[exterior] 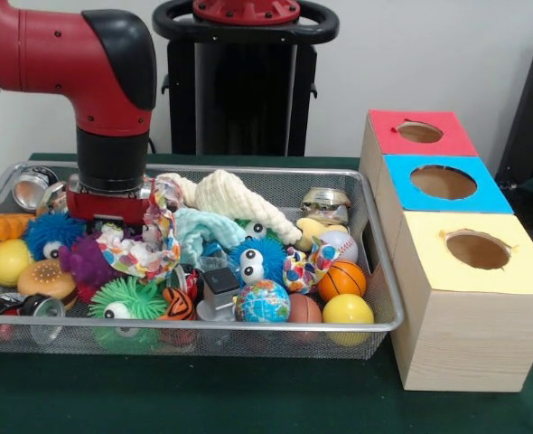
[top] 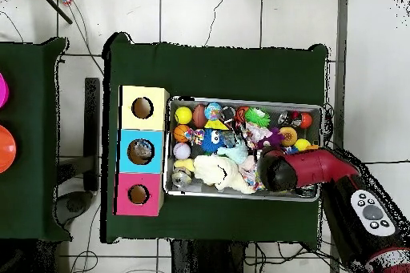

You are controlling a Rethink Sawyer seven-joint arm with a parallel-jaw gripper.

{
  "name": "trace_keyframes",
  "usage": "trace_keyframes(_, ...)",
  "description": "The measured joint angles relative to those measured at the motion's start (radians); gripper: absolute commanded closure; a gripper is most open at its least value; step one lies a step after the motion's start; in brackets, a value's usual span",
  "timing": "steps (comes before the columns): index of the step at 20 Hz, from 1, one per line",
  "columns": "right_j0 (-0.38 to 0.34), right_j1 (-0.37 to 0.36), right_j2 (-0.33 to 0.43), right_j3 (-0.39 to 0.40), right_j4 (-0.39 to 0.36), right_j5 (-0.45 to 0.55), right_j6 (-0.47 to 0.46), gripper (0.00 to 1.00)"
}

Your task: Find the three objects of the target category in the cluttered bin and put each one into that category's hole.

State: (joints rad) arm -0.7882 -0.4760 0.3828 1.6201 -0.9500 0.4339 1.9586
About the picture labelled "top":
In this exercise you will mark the colourful patterned cloth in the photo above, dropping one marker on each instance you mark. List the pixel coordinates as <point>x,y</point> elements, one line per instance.
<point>253,132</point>

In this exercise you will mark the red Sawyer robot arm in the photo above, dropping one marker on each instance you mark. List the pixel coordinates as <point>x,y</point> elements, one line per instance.
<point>314,167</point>

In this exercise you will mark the shallow metal mesh bin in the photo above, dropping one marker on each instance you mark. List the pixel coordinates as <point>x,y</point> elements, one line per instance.
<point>208,189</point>

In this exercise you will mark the wooden box with three holes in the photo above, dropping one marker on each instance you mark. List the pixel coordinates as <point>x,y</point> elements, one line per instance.
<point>153,157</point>

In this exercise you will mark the blue spiky toy with eyes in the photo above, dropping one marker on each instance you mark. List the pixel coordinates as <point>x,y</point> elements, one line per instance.
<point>211,140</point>

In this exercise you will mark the orange basketball toy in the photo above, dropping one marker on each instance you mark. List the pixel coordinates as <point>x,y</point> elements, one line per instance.
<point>181,133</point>

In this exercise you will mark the globe print ball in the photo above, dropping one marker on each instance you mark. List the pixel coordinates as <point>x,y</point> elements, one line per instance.
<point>213,111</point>

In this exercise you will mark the white baseball toy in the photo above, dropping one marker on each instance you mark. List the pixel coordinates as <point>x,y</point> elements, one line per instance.
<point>181,150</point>

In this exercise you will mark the yellow ball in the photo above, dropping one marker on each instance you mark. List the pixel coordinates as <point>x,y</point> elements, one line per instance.
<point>183,115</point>

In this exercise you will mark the cream knit cloth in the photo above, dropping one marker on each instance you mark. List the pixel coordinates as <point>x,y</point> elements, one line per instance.
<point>221,173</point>

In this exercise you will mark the green spiky toy with eye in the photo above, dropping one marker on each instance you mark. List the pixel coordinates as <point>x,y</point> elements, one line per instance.
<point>257,116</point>

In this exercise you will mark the dark green table cloth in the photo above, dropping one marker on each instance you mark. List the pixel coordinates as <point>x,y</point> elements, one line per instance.
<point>224,71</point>
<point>28,77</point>

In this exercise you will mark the purple spiky monster toy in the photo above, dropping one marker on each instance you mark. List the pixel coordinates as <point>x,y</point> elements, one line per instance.
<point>272,138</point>

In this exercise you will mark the black monitor on stand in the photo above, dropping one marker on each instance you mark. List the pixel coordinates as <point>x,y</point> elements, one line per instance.
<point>92,125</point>

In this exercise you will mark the black rod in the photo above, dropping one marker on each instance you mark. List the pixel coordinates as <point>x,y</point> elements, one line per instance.
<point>54,5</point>

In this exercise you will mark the orange plastic bowl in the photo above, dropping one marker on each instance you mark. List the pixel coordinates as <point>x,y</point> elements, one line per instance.
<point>6,148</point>

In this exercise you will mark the pink plastic bowl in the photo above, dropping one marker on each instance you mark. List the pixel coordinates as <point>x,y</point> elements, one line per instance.
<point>2,90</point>

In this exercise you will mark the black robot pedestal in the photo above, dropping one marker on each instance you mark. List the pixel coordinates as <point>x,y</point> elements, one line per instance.
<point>205,260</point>

